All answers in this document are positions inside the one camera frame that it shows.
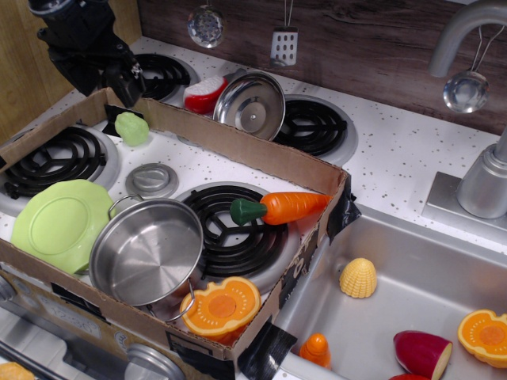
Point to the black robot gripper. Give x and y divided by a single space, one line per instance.
82 44

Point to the light green toy broccoli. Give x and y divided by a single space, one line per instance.
133 129

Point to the stainless steel pot lid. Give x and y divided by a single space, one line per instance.
254 103

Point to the black rear left burner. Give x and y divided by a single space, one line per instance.
166 78

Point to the black burner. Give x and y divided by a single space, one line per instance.
319 128
75 153
166 78
256 251

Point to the black front left burner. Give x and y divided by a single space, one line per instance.
75 153

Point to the red white toy radish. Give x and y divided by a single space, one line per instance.
202 97

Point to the hanging silver skimmer spoon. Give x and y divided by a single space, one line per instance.
207 25

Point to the silver stove centre knob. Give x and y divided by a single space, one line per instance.
152 180

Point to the light green plastic plate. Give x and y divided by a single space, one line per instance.
61 224

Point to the hanging silver spatula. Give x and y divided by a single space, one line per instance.
284 44

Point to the orange toy carrot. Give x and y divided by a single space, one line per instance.
279 207

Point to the black rear right burner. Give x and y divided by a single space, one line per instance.
319 128

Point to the brown cardboard fence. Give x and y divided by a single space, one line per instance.
43 291

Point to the black front right burner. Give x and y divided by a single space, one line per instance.
256 251

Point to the orange toy pumpkin half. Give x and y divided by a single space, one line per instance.
221 311
483 334

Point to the silver oven knob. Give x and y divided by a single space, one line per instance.
146 363

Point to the yellow toy piece corner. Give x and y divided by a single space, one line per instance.
14 371

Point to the yellow toy corn piece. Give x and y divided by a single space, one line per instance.
358 279

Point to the small orange toy bottle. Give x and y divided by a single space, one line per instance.
316 350

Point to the hanging silver ladle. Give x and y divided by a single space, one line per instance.
469 90

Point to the silver kitchen faucet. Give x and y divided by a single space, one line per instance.
477 202

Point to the purple toy sweet potato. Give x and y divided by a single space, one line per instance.
422 353

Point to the red toy piece bottom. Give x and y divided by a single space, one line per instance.
408 376

